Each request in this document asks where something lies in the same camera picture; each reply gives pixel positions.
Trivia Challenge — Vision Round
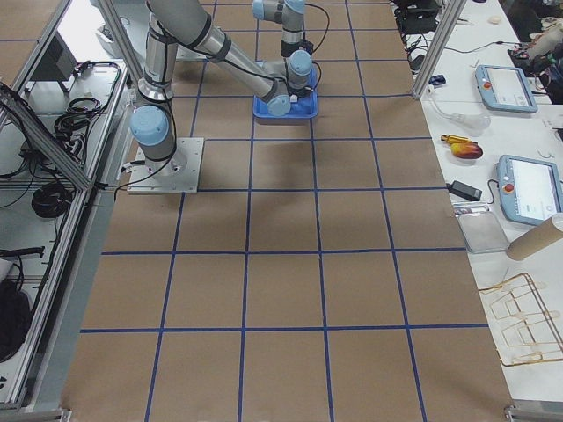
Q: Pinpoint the blue plastic tray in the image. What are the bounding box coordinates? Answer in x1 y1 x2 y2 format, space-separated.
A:
252 56 318 124

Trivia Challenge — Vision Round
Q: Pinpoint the gold bottle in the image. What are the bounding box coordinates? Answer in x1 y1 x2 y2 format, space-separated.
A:
441 135 472 145

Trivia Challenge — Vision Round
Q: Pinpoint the black power adapter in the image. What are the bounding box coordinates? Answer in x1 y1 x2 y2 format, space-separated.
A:
446 180 482 201

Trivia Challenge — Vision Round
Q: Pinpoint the mango fruit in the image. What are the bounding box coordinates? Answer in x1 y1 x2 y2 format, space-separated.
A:
450 142 483 160

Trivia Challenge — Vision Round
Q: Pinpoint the clear plastic lidded box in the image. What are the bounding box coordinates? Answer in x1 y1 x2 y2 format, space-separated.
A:
457 212 509 254

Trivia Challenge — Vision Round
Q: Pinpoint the clear light bulb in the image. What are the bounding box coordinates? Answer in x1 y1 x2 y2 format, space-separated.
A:
449 113 491 132

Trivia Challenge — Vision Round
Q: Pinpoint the near teach pendant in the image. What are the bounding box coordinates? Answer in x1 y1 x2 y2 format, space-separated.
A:
496 155 562 226

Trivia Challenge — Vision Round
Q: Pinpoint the teach pendant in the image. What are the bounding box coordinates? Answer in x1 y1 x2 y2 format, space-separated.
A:
475 65 537 114
496 155 562 226

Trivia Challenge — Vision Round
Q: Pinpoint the far teach pendant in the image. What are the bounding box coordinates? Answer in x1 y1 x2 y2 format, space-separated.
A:
475 65 537 114

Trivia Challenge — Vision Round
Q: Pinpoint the cardboard tube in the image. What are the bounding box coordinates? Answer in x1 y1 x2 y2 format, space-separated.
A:
506 213 562 261

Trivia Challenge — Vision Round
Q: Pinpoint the aluminium frame post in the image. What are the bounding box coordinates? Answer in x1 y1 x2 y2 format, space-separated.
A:
412 0 466 99

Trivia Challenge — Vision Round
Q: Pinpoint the gold wire rack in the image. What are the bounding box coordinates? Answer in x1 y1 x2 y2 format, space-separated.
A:
479 273 562 367

